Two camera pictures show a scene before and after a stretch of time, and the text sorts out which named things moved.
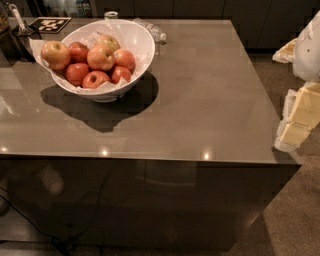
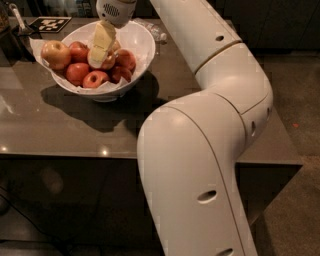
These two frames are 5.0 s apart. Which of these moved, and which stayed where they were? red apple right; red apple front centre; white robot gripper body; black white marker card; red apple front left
Moved: white robot gripper body
Stayed: red apple front left; red apple right; black white marker card; red apple front centre
